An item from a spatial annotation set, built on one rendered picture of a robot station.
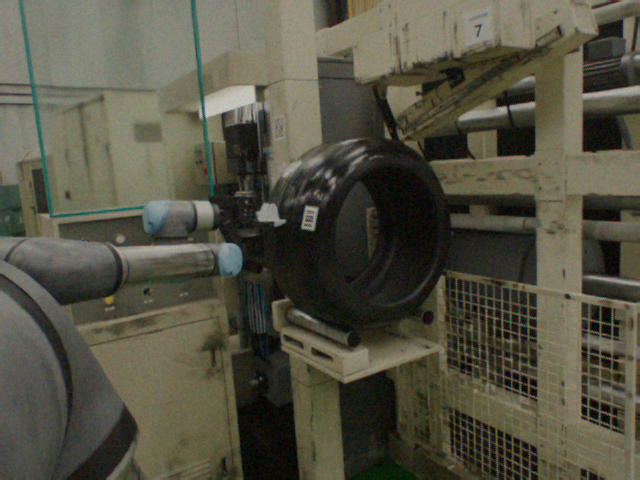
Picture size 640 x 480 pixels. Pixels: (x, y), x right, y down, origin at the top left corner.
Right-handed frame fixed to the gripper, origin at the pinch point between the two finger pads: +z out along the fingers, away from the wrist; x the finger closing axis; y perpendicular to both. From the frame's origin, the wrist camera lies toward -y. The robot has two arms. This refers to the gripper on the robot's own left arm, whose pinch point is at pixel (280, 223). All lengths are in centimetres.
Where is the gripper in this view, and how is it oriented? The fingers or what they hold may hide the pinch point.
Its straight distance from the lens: 140.0
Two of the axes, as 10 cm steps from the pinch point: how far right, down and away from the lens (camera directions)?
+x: -5.4, -0.9, 8.3
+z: 8.4, -0.3, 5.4
